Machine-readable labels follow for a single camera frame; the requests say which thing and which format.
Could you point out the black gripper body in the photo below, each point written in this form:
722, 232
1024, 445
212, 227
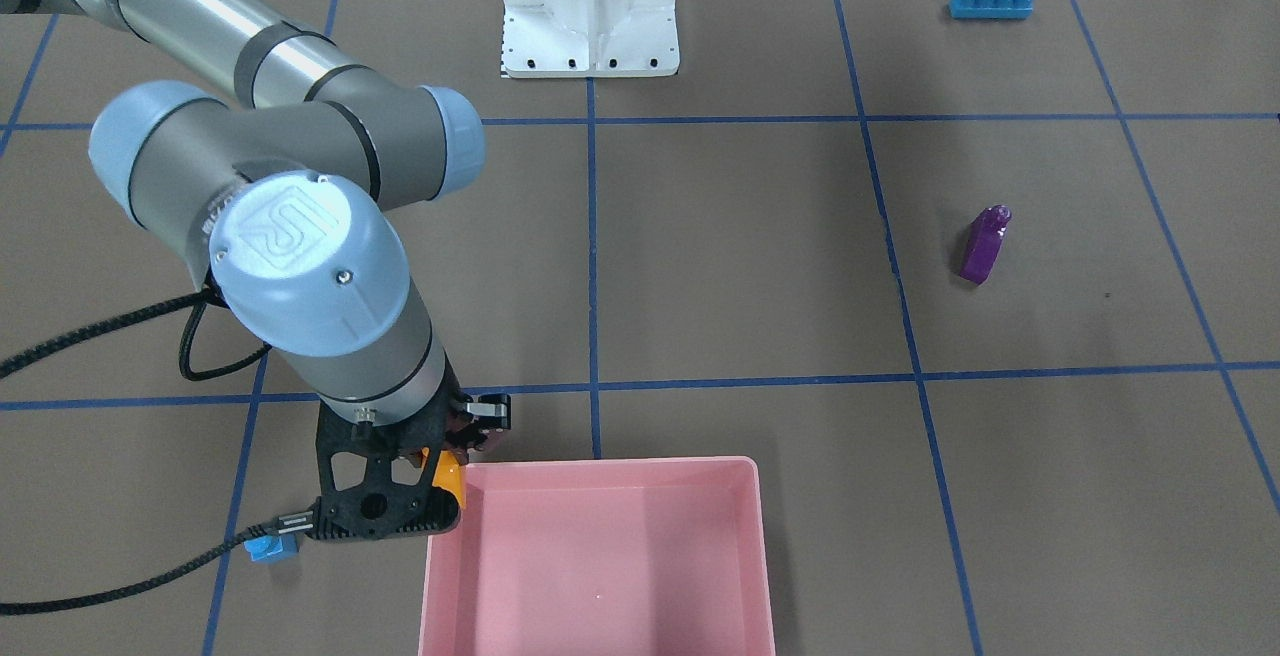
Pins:
487, 425

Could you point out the small blue toy block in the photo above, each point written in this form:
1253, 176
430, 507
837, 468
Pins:
271, 548

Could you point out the long blue toy block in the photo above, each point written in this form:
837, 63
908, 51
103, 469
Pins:
991, 10

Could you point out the pink plastic box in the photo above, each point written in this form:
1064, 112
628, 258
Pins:
658, 556

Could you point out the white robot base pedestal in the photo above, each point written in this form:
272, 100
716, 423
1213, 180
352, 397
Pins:
569, 39

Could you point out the purple toy block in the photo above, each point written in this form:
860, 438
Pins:
985, 238

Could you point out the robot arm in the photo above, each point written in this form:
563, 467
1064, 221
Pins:
278, 205

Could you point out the orange sloped toy block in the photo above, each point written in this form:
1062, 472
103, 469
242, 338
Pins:
447, 477

